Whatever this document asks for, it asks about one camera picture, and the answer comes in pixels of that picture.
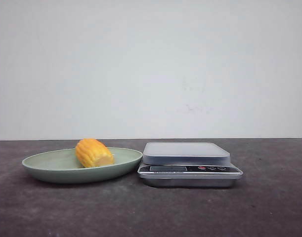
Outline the yellow corn cob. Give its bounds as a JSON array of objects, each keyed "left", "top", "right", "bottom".
[{"left": 75, "top": 138, "right": 115, "bottom": 168}]

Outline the silver digital kitchen scale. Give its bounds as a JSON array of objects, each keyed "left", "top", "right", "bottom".
[{"left": 137, "top": 142, "right": 243, "bottom": 187}]

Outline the green oval plate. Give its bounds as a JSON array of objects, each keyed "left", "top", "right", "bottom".
[{"left": 22, "top": 147, "right": 143, "bottom": 184}]

